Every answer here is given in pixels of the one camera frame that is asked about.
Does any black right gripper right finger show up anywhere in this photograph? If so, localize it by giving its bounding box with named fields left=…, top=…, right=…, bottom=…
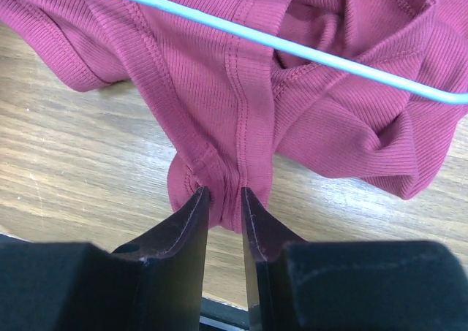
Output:
left=241, top=188, right=467, bottom=330

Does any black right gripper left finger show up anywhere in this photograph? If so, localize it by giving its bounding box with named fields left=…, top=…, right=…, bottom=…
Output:
left=1, top=187, right=210, bottom=330

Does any maroon tank top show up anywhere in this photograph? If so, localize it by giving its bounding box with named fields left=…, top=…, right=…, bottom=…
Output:
left=1, top=0, right=467, bottom=232

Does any light blue wire hanger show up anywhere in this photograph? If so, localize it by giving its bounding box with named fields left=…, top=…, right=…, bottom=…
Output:
left=130, top=0, right=467, bottom=105

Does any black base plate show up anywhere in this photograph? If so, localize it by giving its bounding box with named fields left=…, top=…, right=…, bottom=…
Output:
left=199, top=297, right=249, bottom=331

